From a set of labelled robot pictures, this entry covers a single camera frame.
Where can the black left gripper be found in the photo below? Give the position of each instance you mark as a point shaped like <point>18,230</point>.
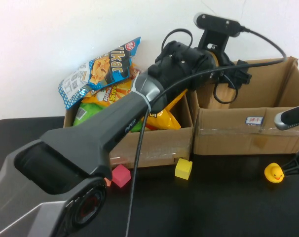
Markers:
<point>184,61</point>

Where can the yellow potato sticks bag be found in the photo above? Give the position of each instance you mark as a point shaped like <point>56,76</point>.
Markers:
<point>169,118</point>

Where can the blue Vikar snack bag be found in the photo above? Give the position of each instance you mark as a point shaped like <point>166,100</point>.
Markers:
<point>107,69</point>

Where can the yellow rubber duck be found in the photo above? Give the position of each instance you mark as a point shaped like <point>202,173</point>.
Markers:
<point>274,172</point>

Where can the white blue-edged label sticker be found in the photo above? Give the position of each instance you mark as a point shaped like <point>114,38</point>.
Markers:
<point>254,120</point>

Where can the cardboard box with label sticker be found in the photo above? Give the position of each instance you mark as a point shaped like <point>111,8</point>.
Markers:
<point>238,140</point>

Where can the white zip tie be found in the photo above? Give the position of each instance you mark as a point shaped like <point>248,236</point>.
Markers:
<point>142,95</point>

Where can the cardboard box with F2 print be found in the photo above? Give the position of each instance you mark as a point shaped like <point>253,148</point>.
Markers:
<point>164,145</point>

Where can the yellow foam cube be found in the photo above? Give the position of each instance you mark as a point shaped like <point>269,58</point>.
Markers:
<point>183,169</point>

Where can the small green chips bag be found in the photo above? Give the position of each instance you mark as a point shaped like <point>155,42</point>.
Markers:
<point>138,126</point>

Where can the large green chips bag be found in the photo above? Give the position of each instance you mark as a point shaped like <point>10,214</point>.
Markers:
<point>90,112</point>

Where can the pink foam cube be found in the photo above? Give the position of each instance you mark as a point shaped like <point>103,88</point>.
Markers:
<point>121,176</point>

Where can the orange foam cube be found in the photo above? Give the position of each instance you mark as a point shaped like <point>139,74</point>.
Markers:
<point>108,182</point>

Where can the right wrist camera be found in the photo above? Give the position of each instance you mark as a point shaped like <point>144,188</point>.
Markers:
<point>291,117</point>

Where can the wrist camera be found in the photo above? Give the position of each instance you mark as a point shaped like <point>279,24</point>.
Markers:
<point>217,24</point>
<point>291,117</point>

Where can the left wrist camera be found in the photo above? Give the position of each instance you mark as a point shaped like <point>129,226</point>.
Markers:
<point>217,24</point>

